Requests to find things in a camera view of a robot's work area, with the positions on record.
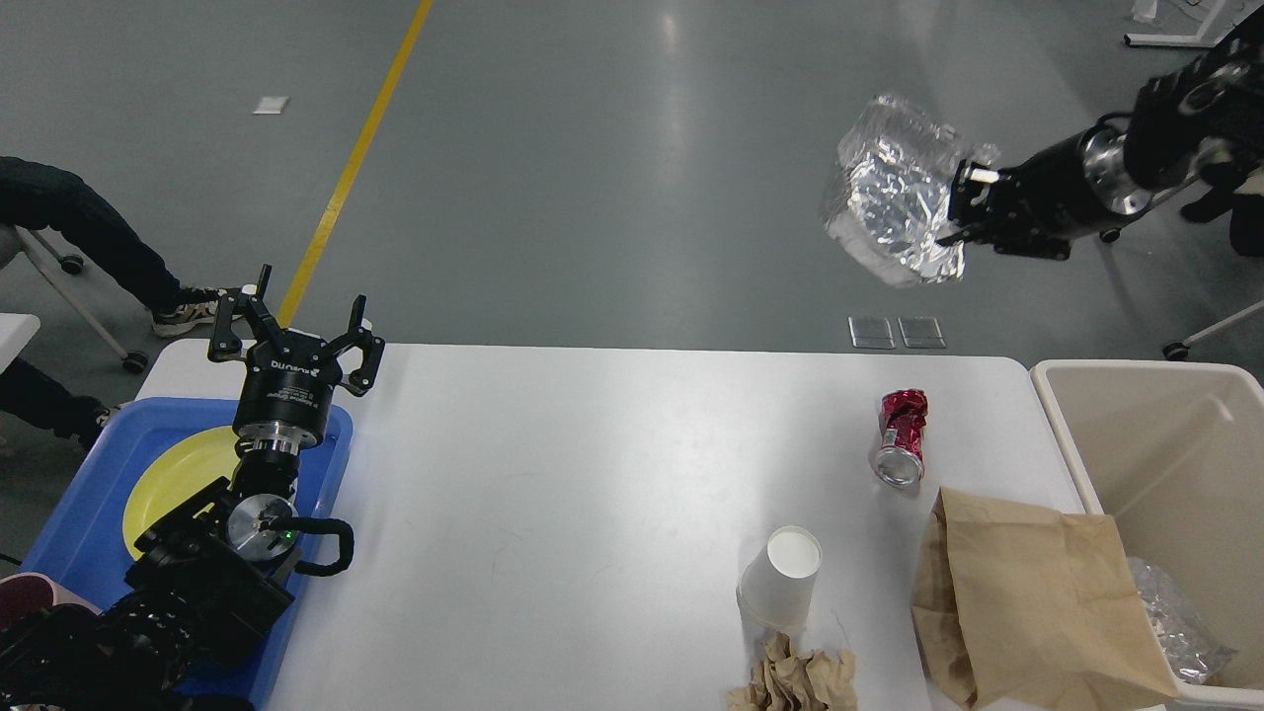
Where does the grey office chair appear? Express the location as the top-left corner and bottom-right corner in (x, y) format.
(1, 221), (150, 374)

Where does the beige plastic waste bin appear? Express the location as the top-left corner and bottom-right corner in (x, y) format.
(1031, 359), (1263, 710)

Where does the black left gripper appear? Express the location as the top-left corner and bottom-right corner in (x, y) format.
(207, 263), (386, 455)

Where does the white paper cup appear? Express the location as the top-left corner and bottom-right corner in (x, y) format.
(739, 525), (825, 630)

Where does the blue plastic tray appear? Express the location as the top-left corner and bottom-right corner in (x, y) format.
(20, 397), (311, 710)

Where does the metal floor socket cover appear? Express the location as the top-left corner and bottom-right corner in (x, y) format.
(847, 316), (947, 350)

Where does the seated person beige sweater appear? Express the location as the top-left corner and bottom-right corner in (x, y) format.
(1, 156), (225, 450)

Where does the white table leg base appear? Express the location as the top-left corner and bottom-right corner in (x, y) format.
(1122, 1), (1237, 49)

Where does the aluminium foil sheet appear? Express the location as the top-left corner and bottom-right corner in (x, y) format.
(819, 94), (999, 288)

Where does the yellow plastic plate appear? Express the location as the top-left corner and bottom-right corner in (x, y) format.
(121, 425), (239, 560)

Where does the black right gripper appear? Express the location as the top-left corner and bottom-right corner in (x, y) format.
(937, 124), (1154, 261)

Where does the crumpled brown paper ball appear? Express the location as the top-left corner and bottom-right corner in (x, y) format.
(724, 631), (860, 710)

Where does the brown paper bag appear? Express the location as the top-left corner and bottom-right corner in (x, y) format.
(911, 487), (1179, 710)

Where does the white chair with black jacket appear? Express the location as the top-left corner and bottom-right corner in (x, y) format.
(1133, 147), (1263, 361)

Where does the crushed red soda can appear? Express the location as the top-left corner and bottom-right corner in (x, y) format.
(873, 388), (929, 490)

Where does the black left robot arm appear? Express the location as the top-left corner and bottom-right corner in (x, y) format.
(3, 266), (386, 710)

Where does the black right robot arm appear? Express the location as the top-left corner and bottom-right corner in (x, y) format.
(937, 13), (1263, 261)

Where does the white desk corner left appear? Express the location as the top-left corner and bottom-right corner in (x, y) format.
(0, 312), (40, 369)

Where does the pink mug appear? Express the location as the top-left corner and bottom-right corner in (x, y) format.
(1, 572), (101, 633)

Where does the foil ball in bin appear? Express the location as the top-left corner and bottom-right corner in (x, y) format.
(1126, 555), (1237, 684)

